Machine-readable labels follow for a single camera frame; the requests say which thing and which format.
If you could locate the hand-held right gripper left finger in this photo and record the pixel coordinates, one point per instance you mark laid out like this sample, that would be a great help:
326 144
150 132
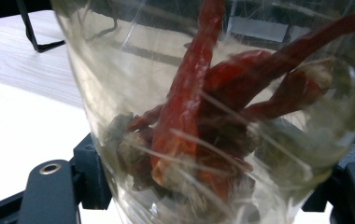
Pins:
49 196

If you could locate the glass jar of red chilies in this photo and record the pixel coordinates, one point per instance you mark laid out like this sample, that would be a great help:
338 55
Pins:
185 124

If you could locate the black shelf riser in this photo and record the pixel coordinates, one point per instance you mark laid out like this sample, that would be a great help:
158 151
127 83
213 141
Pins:
29 29

